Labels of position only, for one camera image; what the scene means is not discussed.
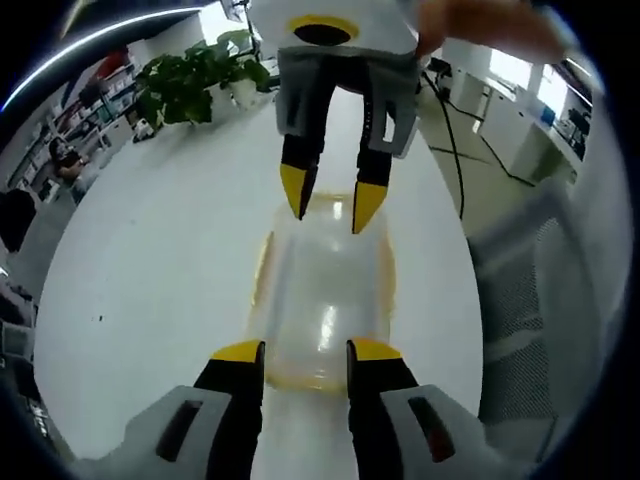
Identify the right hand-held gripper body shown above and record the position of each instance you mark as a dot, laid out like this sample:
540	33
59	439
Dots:
340	25

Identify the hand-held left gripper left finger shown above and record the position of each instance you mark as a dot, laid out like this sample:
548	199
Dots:
200	415

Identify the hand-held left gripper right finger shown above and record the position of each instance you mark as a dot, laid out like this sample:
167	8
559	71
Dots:
410	415

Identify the person's right hand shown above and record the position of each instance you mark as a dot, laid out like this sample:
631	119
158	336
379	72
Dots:
490	25

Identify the white plant pot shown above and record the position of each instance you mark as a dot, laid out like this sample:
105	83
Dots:
243	94

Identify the green potted plant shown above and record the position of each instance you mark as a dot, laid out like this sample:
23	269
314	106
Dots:
190	85

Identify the white office desk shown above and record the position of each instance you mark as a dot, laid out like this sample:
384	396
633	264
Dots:
520	130

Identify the grey mesh office chair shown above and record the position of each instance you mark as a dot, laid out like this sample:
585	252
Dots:
530	325

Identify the ceiling light strip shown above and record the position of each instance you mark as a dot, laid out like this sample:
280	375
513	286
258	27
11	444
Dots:
75	55

